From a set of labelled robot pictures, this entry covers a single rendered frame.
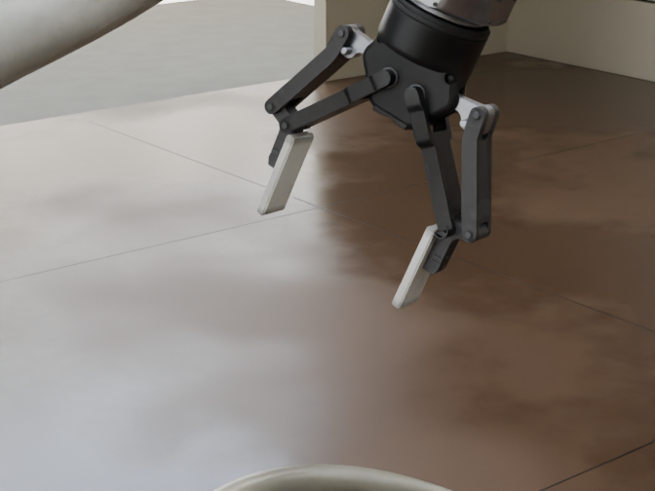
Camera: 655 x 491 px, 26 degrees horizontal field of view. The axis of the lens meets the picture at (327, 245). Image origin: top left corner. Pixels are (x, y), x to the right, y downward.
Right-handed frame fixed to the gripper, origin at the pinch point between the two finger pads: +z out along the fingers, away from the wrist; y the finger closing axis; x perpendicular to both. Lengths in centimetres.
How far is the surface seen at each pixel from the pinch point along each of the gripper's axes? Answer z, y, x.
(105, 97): 281, -436, 554
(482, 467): 158, -48, 253
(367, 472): 24.7, 5.2, 14.2
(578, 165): 169, -158, 565
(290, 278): 198, -176, 352
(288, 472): 24.7, 1.2, 6.7
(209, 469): 186, -106, 210
